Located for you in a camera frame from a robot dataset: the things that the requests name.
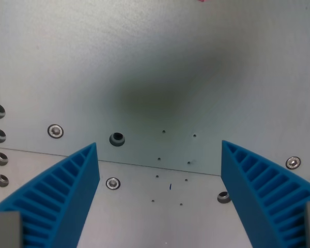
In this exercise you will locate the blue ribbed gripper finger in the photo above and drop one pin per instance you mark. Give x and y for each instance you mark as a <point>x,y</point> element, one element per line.
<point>258,201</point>
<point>67,196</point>

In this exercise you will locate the silver hex socket screw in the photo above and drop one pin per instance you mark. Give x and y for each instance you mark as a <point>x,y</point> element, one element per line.
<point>293,162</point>
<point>113,183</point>
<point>55,131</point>

